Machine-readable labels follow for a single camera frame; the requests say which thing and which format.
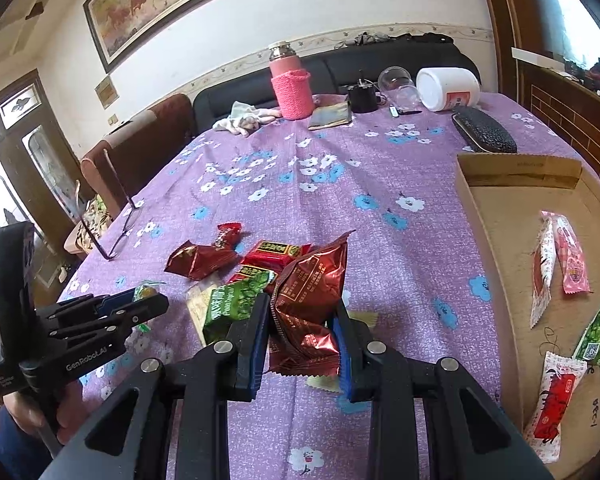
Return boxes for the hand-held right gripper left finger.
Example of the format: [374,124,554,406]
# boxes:
[40,292,272,480]

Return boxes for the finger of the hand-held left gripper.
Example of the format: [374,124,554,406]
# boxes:
[32,287,137,323]
[45,293,171,356]

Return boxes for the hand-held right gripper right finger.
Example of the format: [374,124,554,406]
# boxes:
[330,300,553,480]

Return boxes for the small green candy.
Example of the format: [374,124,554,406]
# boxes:
[131,282,162,333]

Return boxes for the dark red gold packet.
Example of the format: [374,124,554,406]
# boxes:
[165,239,242,282]

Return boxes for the large dark red foil packet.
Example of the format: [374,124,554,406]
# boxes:
[267,230,357,378]

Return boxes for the red gold snack packet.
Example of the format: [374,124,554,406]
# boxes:
[241,240,312,273]
[226,265,277,288]

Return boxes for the shallow cardboard box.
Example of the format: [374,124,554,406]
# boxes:
[454,152,600,480]

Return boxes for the pink snack packet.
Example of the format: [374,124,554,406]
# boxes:
[541,211,592,295]

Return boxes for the person's left hand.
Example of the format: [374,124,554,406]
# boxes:
[2,377,88,457]

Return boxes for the green leaf print snack packet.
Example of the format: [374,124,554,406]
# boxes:
[201,279,277,346]

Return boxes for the beige snack packet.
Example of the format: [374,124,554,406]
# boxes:
[186,284,221,333]

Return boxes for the patterned fabric bag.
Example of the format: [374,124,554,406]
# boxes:
[65,195,113,261]

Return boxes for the wooden glass panel door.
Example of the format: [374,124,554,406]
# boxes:
[0,70,88,321]

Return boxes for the small red candy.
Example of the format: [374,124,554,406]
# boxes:
[215,221,244,252]

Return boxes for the brown chair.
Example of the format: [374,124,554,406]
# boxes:
[80,92,196,221]

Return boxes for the white red snack packet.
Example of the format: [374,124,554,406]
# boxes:
[521,351,589,464]
[529,216,554,329]

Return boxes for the crumpled white cloth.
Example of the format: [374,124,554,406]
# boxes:
[212,101,283,137]

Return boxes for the worn grey notebook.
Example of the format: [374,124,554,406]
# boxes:
[307,101,353,132]

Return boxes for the green snack packet with code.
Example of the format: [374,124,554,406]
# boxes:
[574,301,600,382]

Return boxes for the pink bottle with knitted sleeve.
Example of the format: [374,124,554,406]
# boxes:
[268,41,314,121]

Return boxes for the small black cup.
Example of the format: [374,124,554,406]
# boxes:
[347,77,381,114]

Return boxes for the clear plastic cup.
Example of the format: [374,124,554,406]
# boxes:
[392,85,422,113]

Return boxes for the black textured glasses case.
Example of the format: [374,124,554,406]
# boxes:
[451,105,518,154]

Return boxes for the clear glass cup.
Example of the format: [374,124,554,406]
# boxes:
[378,66,415,94]

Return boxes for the white plastic jar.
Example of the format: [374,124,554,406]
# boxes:
[416,66,481,112]

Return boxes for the black leather sofa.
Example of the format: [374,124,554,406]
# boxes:
[192,42,482,133]

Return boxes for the framed horse painting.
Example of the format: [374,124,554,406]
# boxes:
[82,0,301,73]

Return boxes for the dark clothing pile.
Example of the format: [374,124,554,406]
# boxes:
[337,31,456,50]

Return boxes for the white flat box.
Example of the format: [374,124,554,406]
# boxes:
[511,47,573,68]

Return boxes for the dark frame eyeglasses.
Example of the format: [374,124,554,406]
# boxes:
[80,149,146,261]

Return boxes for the small yellow wall plaque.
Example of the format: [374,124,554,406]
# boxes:
[95,76,118,108]

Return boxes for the wooden partition frame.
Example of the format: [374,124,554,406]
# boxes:
[472,0,600,96]

